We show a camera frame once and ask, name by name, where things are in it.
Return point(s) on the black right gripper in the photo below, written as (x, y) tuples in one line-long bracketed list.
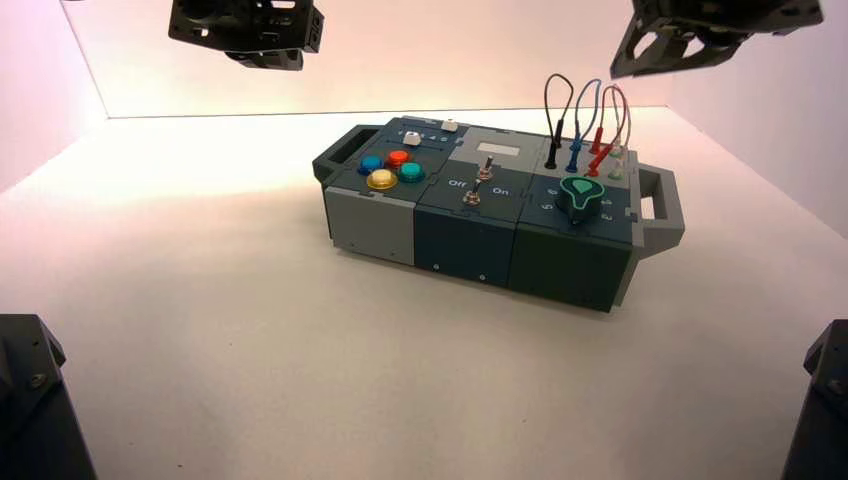
[(729, 13)]

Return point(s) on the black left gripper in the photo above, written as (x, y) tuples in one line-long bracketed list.
[(245, 23)]

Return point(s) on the blue round push button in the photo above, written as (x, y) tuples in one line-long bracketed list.
[(370, 164)]

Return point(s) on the red round push button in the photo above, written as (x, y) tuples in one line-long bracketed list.
[(398, 158)]

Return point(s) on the white slider cap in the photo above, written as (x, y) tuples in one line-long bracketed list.
[(412, 138), (450, 125)]

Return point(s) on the yellow round push button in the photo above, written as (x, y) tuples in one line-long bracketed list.
[(381, 179)]

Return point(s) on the green round push button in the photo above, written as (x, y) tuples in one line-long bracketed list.
[(411, 172)]

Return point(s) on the green pointer rotary knob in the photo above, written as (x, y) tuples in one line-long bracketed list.
[(581, 197)]

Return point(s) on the small grey display screen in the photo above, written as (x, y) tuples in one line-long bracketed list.
[(498, 150)]

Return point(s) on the modular teal grey control box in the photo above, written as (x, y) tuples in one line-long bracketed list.
[(464, 245)]

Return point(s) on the metal toggle switch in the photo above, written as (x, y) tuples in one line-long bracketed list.
[(486, 168), (473, 192)]

